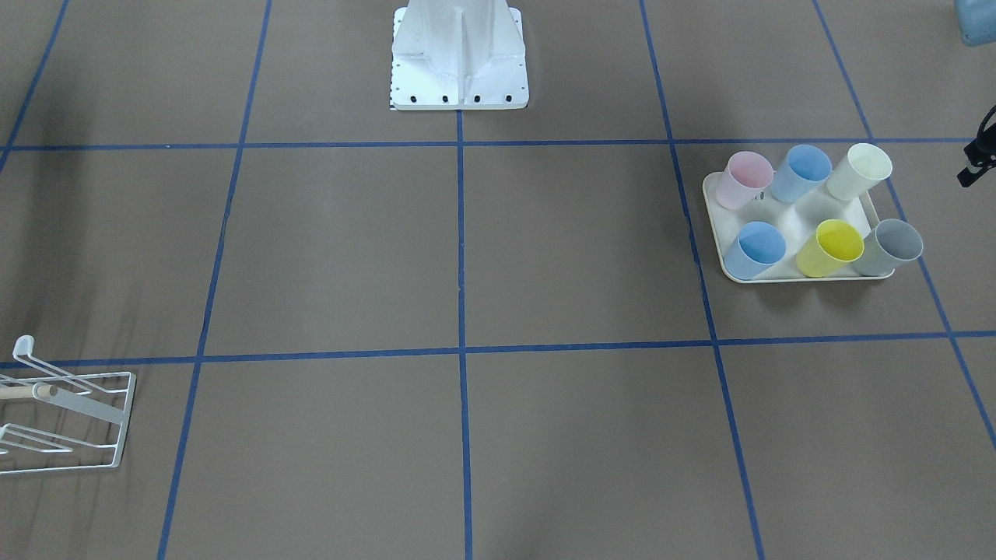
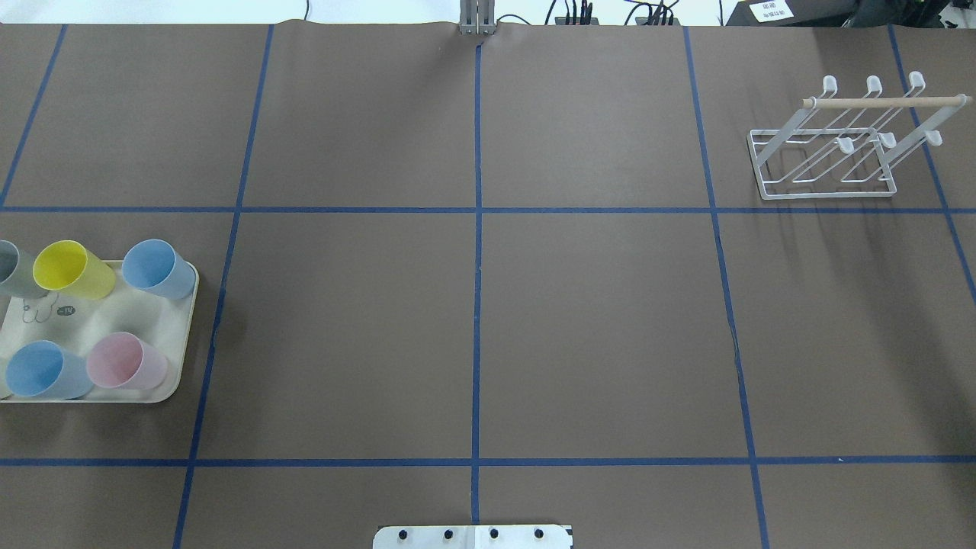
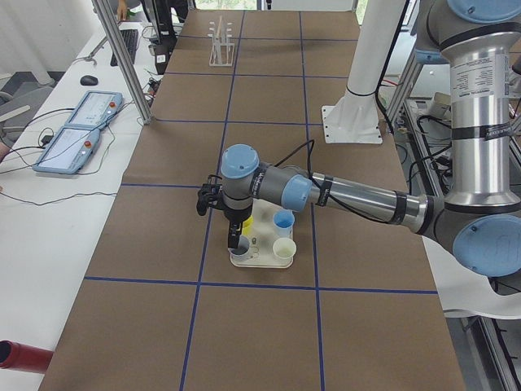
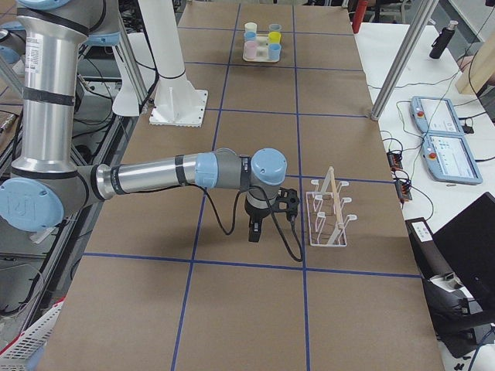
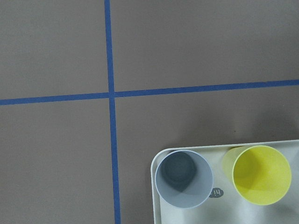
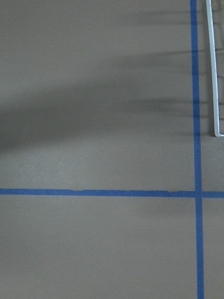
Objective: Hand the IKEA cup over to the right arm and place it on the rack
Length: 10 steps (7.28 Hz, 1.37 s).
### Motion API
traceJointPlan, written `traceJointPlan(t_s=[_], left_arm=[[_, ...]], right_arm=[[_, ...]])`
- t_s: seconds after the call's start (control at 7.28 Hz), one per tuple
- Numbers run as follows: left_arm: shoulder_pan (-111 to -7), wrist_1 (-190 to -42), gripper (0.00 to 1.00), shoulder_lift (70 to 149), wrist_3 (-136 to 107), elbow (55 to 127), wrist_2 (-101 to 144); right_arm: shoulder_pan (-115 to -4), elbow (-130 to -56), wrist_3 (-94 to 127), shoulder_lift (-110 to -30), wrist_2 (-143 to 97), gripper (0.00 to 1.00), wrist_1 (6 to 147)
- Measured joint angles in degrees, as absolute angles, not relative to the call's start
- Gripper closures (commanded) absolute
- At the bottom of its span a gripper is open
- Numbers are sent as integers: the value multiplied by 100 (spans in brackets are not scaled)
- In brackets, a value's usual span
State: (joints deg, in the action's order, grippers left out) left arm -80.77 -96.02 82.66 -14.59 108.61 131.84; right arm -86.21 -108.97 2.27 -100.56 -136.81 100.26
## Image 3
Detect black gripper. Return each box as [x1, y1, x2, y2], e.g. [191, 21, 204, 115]
[224, 205, 252, 248]

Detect yellow plastic cup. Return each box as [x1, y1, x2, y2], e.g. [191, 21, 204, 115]
[242, 216, 254, 235]

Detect grey plastic cup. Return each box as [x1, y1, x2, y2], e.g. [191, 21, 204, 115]
[229, 235, 250, 262]

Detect cream white plastic cup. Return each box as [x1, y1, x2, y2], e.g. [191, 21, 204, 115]
[272, 237, 296, 260]

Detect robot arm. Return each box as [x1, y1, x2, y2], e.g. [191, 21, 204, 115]
[219, 1, 520, 277]

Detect blue plastic cup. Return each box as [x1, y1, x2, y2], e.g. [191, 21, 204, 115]
[273, 209, 295, 238]

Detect cream plastic tray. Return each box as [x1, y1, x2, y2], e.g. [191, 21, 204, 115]
[230, 200, 295, 269]

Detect far blue teach pendant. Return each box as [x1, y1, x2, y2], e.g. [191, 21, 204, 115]
[65, 90, 123, 130]

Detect blue teach pendant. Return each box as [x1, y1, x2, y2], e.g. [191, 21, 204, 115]
[32, 126, 100, 175]
[65, 90, 123, 130]

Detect near blue teach pendant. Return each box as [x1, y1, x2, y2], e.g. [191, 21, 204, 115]
[32, 126, 100, 175]

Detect black computer mouse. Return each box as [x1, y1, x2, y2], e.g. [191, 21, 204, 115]
[80, 75, 99, 86]

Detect black keyboard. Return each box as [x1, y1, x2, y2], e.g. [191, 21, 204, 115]
[120, 29, 139, 64]

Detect red cylinder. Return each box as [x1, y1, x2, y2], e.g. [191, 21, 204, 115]
[1, 340, 54, 374]

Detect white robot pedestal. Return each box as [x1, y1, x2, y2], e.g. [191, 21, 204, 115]
[322, 0, 408, 144]

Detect aluminium frame post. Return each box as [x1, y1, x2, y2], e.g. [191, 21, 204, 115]
[92, 0, 151, 125]

